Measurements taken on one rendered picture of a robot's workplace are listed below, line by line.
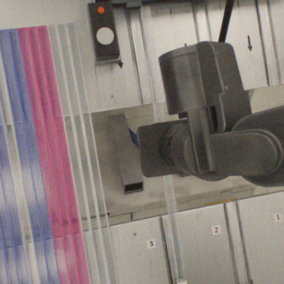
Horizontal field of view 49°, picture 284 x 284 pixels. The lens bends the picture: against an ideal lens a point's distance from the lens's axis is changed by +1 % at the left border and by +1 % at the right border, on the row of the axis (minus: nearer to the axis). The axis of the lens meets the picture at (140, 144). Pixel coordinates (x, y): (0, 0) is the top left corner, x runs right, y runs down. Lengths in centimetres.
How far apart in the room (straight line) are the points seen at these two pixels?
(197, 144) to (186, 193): 53
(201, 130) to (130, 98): 23
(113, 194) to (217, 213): 35
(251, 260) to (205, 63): 38
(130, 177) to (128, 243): 30
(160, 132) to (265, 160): 18
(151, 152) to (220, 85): 14
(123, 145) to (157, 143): 47
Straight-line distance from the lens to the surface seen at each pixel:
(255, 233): 57
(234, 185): 86
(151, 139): 38
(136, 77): 50
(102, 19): 47
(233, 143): 24
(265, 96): 222
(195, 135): 28
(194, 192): 82
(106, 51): 46
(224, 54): 29
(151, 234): 51
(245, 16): 59
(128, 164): 80
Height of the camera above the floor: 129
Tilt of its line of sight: 48 degrees down
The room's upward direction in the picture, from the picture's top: straight up
